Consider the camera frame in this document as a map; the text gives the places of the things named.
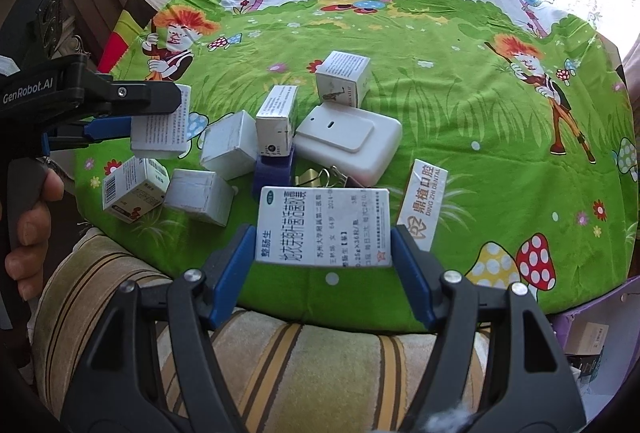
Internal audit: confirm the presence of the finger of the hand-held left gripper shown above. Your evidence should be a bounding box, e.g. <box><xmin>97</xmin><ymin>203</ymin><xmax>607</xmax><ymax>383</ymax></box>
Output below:
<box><xmin>42</xmin><ymin>117</ymin><xmax>133</xmax><ymax>153</ymax></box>
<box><xmin>65</xmin><ymin>56</ymin><xmax>182</xmax><ymax>126</ymax></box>

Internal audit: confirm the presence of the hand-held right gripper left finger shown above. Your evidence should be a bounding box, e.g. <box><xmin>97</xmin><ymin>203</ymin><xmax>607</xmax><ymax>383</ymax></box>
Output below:
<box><xmin>60</xmin><ymin>223</ymin><xmax>257</xmax><ymax>433</ymax></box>

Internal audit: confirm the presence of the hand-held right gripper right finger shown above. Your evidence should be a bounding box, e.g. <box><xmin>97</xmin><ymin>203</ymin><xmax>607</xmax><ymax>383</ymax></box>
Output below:
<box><xmin>391</xmin><ymin>223</ymin><xmax>587</xmax><ymax>433</ymax></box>

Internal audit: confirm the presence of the white box with text panel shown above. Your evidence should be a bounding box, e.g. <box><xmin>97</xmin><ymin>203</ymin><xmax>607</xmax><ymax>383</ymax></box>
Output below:
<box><xmin>131</xmin><ymin>84</ymin><xmax>192</xmax><ymax>159</ymax></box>

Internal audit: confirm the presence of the long white box red logo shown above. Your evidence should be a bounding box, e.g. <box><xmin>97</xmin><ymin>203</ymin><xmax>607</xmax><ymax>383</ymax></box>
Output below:
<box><xmin>397</xmin><ymin>158</ymin><xmax>448</xmax><ymax>251</ymax></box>

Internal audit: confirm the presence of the white box with large barcode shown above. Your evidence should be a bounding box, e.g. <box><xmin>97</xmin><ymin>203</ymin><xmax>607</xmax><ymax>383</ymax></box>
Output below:
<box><xmin>102</xmin><ymin>156</ymin><xmax>169</xmax><ymax>225</ymax></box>

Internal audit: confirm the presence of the plain white box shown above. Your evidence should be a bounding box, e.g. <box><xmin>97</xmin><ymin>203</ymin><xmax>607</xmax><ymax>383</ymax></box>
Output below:
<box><xmin>200</xmin><ymin>110</ymin><xmax>258</xmax><ymax>180</ymax></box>
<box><xmin>164</xmin><ymin>169</ymin><xmax>236</xmax><ymax>227</ymax></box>

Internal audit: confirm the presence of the white medicine box blue text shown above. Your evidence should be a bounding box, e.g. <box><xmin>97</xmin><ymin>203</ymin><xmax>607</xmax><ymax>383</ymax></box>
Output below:
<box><xmin>257</xmin><ymin>186</ymin><xmax>392</xmax><ymax>270</ymax></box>

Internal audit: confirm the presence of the black binder clip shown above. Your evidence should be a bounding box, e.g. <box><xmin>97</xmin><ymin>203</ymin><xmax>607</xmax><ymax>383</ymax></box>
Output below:
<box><xmin>322</xmin><ymin>164</ymin><xmax>349</xmax><ymax>188</ymax></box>

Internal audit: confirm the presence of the small white box dark dot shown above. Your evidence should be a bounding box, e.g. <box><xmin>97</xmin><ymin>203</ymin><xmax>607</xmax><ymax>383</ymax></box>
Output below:
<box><xmin>255</xmin><ymin>84</ymin><xmax>299</xmax><ymax>157</ymax></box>

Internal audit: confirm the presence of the purple cardboard box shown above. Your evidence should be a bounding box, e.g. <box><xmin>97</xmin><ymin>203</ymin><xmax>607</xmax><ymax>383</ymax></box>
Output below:
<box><xmin>550</xmin><ymin>283</ymin><xmax>640</xmax><ymax>394</ymax></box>

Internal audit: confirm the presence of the person's left hand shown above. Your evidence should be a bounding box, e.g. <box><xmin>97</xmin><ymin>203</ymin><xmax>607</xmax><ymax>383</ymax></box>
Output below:
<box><xmin>5</xmin><ymin>169</ymin><xmax>66</xmax><ymax>301</ymax></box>

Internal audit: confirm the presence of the blue plastic stand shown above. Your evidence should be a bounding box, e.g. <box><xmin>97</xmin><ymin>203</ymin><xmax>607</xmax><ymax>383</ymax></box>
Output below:
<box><xmin>255</xmin><ymin>148</ymin><xmax>297</xmax><ymax>189</ymax></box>

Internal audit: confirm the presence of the striped cushion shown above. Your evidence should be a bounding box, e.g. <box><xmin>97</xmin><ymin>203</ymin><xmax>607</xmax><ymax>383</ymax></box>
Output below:
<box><xmin>32</xmin><ymin>228</ymin><xmax>491</xmax><ymax>433</ymax></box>

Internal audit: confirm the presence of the gold binder clip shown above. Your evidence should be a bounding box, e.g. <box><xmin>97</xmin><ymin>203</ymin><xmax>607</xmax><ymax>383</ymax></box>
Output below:
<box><xmin>295</xmin><ymin>168</ymin><xmax>328</xmax><ymax>188</ymax></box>

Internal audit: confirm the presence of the white flat plastic device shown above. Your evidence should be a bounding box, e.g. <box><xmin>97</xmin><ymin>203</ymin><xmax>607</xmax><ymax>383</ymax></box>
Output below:
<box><xmin>292</xmin><ymin>104</ymin><xmax>403</xmax><ymax>186</ymax></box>

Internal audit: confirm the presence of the green cartoon printed bedsheet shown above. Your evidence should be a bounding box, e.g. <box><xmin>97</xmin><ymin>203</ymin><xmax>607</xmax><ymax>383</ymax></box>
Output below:
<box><xmin>75</xmin><ymin>0</ymin><xmax>640</xmax><ymax>334</ymax></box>

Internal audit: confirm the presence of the cream cardboard box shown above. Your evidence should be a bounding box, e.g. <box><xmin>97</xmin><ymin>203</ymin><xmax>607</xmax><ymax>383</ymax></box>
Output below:
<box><xmin>565</xmin><ymin>323</ymin><xmax>610</xmax><ymax>356</ymax></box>

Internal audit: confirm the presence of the white cube box with figure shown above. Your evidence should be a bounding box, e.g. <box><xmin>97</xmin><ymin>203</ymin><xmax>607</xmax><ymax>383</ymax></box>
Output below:
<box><xmin>315</xmin><ymin>50</ymin><xmax>372</xmax><ymax>108</ymax></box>

